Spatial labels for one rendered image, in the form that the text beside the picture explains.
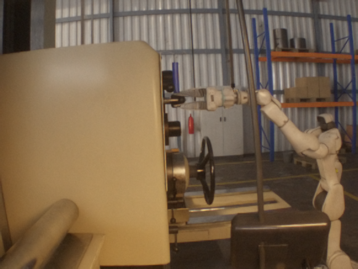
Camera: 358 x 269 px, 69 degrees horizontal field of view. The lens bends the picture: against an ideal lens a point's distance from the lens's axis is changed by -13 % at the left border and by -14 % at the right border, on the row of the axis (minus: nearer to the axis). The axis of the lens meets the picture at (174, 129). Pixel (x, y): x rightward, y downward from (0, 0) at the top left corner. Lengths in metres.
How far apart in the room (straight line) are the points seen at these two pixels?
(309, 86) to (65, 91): 8.03
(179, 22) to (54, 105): 8.33
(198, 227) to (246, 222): 1.40
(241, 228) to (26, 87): 0.90
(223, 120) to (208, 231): 6.39
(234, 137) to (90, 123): 7.73
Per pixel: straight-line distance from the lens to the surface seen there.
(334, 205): 1.96
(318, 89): 8.89
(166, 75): 1.39
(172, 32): 9.19
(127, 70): 1.04
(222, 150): 8.62
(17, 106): 1.16
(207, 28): 9.36
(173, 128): 1.29
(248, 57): 0.90
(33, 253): 0.79
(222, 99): 1.22
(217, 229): 2.38
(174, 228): 1.29
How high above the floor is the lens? 1.68
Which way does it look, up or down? 5 degrees down
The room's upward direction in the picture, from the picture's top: 3 degrees counter-clockwise
